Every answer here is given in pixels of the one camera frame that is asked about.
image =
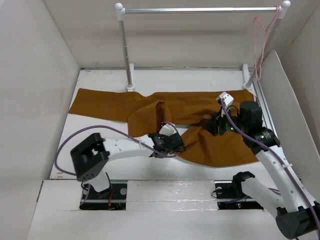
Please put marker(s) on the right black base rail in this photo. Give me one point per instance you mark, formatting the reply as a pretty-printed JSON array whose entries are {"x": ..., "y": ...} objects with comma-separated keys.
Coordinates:
[{"x": 228, "y": 199}]

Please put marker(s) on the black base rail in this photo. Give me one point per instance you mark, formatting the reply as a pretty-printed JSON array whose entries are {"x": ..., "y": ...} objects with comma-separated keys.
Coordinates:
[
  {"x": 113, "y": 199},
  {"x": 228, "y": 199}
]

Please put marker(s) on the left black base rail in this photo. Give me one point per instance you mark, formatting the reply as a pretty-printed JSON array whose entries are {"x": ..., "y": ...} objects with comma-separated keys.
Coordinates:
[{"x": 113, "y": 199}]

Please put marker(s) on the brown trousers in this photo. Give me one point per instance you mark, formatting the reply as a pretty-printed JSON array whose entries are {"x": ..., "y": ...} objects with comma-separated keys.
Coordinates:
[{"x": 146, "y": 115}]

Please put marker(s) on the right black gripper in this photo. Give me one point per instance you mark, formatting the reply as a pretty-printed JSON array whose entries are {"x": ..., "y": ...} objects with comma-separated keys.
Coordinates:
[{"x": 217, "y": 118}]

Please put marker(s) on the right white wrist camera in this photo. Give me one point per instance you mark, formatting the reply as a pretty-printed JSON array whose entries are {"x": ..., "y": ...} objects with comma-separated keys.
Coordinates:
[{"x": 225, "y": 98}]

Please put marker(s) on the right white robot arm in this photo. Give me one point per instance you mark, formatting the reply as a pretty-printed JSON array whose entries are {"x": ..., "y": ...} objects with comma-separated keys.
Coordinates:
[{"x": 294, "y": 209}]

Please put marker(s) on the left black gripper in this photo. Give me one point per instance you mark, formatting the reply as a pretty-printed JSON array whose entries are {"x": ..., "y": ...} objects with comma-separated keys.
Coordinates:
[{"x": 161, "y": 136}]

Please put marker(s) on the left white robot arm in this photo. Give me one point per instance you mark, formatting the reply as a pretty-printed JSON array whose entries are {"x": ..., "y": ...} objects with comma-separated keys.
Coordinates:
[{"x": 91, "y": 155}]

